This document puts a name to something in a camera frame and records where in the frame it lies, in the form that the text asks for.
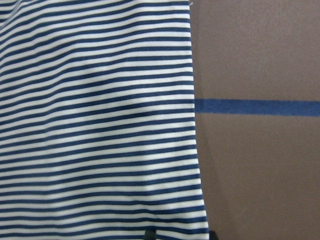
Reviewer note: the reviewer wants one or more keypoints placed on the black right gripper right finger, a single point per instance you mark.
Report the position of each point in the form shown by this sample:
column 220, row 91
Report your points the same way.
column 213, row 235

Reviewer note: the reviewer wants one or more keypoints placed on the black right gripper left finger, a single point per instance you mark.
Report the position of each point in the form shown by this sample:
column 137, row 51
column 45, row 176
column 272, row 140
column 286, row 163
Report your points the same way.
column 150, row 234

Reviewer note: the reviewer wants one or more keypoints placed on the striped polo shirt white collar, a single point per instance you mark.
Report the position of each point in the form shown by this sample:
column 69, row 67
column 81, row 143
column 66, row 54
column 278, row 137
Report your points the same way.
column 97, row 121

